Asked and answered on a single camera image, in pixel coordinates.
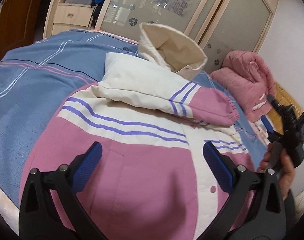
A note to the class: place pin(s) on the blue plaid bed sheet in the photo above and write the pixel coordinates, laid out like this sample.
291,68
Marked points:
35,80

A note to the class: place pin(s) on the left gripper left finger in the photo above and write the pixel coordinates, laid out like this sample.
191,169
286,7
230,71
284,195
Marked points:
50,208

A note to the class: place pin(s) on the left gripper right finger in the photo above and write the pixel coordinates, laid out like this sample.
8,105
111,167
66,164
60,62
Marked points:
254,208

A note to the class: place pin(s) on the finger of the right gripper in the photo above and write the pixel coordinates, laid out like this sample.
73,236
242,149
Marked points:
267,124

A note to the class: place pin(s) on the pink and cream hooded jacket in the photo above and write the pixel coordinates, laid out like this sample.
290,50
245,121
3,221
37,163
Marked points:
152,121

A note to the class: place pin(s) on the beige wardrobe with glass doors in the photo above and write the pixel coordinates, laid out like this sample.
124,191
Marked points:
217,26

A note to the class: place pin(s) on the brown wooden door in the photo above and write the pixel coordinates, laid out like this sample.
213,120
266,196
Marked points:
17,24

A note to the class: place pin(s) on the wooden bed headboard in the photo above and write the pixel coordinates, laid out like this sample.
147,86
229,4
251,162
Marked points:
285,100

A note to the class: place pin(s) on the right hand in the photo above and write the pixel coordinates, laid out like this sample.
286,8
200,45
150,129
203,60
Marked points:
286,172

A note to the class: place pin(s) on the pink folded quilt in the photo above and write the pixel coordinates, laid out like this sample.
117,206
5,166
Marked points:
249,80

